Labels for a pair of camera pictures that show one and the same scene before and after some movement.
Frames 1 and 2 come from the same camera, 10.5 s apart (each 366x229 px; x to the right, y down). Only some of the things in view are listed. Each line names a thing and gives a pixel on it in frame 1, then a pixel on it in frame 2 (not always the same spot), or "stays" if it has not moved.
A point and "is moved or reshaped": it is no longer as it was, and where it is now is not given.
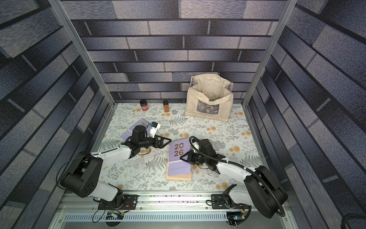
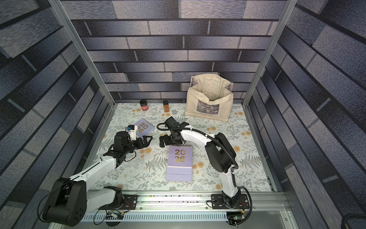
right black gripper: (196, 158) -> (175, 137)
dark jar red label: (144, 105) stays
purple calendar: (178, 149) is moved or reshaped
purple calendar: (128, 133) stays
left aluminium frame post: (82, 50) stays
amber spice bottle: (166, 106) stays
